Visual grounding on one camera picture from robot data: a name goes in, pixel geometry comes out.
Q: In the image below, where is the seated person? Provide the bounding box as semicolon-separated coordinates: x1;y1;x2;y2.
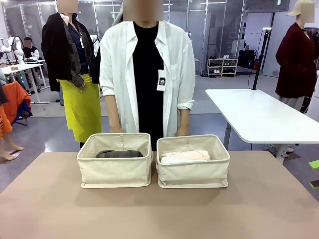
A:
22;37;40;62

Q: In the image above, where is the white paper tag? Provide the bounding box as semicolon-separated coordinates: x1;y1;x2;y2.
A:
156;69;167;92

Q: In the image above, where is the black equipment case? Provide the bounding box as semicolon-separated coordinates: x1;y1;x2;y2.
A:
238;49;257;69

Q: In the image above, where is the beige cap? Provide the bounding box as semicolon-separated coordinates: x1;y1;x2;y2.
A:
286;0;302;17

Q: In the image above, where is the dark gray towel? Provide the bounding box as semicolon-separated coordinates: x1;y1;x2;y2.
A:
96;149;144;158

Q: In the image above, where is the orange garment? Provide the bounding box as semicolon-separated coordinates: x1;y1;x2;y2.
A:
2;81;32;125

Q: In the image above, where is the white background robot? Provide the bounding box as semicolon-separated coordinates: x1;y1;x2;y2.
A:
0;36;24;64

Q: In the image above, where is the mannequin with yellow apron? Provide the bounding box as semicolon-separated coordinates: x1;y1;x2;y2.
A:
41;0;102;149

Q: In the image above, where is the person in white shirt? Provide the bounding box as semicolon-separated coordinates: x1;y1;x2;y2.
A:
99;0;196;151

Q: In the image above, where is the black pole stand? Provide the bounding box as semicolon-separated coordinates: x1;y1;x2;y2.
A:
252;28;271;91

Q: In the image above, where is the person's left forearm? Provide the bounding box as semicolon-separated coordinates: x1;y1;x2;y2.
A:
178;108;191;127

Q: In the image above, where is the white towel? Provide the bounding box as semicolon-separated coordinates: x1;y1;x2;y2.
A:
160;156;200;164

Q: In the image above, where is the person's right hand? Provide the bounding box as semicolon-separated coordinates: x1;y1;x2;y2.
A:
109;123;125;134

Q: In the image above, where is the person's left hand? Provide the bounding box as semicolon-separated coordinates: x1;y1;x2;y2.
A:
175;125;190;137

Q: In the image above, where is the white table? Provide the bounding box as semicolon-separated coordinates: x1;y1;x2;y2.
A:
204;89;319;165

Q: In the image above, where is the mannequin in orange shirt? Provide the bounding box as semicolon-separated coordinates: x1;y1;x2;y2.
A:
0;69;25;161

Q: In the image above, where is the person's right forearm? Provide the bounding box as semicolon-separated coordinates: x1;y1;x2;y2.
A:
104;96;123;126

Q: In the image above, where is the wooden shoe rack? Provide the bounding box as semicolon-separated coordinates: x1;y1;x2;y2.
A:
206;58;239;78

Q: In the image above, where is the mannequin in red cardigan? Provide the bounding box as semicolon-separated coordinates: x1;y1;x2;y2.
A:
275;0;319;113

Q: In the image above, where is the pink towel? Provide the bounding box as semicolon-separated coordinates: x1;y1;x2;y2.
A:
160;149;211;161

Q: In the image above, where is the cream fabric basket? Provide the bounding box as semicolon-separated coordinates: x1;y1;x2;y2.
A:
156;134;230;189
76;132;153;189

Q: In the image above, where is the white desk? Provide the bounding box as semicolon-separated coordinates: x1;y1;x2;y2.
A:
0;63;50;104

